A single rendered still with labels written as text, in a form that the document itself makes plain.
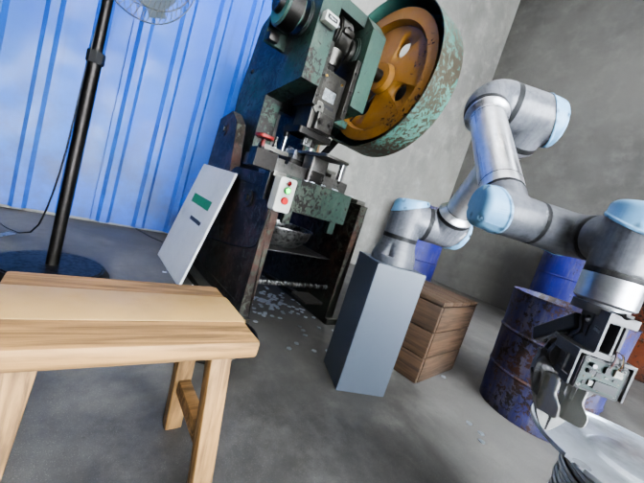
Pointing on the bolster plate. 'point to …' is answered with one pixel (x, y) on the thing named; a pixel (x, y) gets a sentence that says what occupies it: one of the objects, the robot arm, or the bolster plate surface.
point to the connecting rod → (341, 43)
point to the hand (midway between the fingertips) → (544, 418)
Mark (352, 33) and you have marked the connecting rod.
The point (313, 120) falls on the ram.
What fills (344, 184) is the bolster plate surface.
